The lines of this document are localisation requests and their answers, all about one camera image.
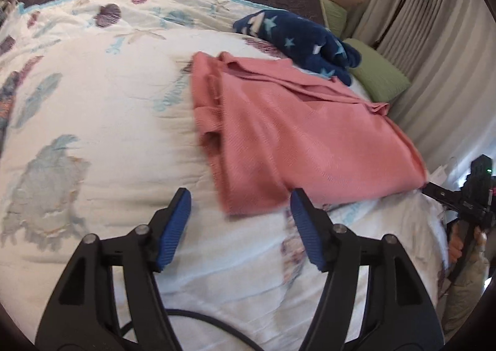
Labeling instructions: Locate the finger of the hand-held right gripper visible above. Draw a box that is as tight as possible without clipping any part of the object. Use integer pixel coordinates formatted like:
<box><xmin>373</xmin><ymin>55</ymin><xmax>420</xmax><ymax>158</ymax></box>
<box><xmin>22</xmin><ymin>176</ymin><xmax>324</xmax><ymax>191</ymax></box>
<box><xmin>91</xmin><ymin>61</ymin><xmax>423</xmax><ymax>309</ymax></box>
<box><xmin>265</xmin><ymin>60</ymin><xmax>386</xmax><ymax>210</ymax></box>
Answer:
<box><xmin>422</xmin><ymin>181</ymin><xmax>463</xmax><ymax>206</ymax></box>

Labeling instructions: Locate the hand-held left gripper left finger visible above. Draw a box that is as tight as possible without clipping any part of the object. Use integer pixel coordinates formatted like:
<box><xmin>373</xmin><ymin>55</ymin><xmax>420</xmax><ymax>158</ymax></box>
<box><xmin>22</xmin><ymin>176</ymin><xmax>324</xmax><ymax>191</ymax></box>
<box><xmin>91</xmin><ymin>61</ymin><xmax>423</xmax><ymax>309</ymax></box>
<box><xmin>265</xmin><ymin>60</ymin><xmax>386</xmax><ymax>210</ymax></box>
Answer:
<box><xmin>35</xmin><ymin>187</ymin><xmax>192</xmax><ymax>351</ymax></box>

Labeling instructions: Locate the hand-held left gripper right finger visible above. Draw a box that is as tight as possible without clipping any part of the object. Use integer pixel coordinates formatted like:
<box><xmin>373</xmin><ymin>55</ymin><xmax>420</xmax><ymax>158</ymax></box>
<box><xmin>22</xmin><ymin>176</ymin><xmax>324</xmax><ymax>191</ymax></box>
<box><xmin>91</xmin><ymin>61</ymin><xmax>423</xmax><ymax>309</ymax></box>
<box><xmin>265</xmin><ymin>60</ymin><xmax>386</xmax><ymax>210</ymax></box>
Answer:
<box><xmin>290</xmin><ymin>187</ymin><xmax>444</xmax><ymax>351</ymax></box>

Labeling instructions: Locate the pink long-sleeved shirt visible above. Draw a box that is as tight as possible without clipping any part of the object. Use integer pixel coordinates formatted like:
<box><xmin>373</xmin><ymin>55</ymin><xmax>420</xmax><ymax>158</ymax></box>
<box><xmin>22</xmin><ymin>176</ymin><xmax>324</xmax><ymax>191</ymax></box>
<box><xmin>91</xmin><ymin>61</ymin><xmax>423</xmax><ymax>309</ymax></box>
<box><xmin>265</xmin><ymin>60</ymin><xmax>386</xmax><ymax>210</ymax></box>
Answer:
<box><xmin>190</xmin><ymin>51</ymin><xmax>429</xmax><ymax>218</ymax></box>

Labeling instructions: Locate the person's right forearm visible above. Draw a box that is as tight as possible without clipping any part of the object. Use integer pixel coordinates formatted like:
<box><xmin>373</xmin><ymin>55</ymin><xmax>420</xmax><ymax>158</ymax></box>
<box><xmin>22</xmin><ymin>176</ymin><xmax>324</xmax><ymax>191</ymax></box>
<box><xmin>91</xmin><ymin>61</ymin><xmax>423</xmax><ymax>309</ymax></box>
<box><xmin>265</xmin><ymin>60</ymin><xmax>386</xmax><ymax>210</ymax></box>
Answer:
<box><xmin>442</xmin><ymin>254</ymin><xmax>491</xmax><ymax>344</ymax></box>

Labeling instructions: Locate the person's right hand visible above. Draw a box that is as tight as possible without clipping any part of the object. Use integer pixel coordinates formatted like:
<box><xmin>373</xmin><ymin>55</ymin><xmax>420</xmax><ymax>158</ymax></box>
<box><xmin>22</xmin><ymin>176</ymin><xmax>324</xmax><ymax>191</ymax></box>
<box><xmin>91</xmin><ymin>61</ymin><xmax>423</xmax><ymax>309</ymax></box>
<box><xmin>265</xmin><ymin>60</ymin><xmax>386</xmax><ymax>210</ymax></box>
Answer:
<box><xmin>447</xmin><ymin>221</ymin><xmax>489</xmax><ymax>272</ymax></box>

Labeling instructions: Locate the grey pleated curtain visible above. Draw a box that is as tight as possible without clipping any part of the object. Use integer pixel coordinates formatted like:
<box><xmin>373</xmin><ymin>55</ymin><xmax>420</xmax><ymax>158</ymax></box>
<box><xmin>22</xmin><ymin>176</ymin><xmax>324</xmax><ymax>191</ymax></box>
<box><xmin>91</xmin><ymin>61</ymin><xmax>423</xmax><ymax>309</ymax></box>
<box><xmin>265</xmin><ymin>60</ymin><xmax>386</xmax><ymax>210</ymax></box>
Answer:
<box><xmin>349</xmin><ymin>0</ymin><xmax>496</xmax><ymax>189</ymax></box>

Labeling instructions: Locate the green pillow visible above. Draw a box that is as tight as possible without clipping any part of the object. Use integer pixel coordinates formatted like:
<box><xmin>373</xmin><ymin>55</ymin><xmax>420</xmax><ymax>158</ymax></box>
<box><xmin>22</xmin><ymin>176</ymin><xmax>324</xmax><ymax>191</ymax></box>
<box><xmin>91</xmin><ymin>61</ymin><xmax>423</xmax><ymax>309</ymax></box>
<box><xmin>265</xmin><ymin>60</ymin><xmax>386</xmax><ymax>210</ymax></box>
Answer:
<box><xmin>321</xmin><ymin>0</ymin><xmax>348</xmax><ymax>39</ymax></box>
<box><xmin>343</xmin><ymin>38</ymin><xmax>411</xmax><ymax>102</ymax></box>

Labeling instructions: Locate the seashell printed quilt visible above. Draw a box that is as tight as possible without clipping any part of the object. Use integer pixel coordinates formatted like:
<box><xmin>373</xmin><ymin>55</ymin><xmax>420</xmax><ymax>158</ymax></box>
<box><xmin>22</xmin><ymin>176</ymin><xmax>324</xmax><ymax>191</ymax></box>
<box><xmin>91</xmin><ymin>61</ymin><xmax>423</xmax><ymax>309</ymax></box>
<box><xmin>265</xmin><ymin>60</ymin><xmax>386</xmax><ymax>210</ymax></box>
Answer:
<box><xmin>0</xmin><ymin>0</ymin><xmax>452</xmax><ymax>351</ymax></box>

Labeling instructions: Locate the navy star-print blanket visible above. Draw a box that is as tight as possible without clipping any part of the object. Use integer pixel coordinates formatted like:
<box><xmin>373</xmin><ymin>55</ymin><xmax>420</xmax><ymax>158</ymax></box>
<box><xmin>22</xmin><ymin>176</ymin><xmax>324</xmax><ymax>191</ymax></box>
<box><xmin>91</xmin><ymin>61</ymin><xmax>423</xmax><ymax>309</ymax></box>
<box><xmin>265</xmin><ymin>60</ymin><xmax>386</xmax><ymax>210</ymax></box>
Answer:
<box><xmin>232</xmin><ymin>10</ymin><xmax>363</xmax><ymax>87</ymax></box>

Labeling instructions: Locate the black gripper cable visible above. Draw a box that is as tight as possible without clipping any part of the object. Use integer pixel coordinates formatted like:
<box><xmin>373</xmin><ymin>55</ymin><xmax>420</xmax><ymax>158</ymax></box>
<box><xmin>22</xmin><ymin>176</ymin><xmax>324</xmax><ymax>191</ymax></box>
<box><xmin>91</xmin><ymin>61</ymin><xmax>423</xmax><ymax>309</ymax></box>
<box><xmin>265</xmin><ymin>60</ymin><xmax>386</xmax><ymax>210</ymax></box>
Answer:
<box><xmin>118</xmin><ymin>308</ymin><xmax>264</xmax><ymax>351</ymax></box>

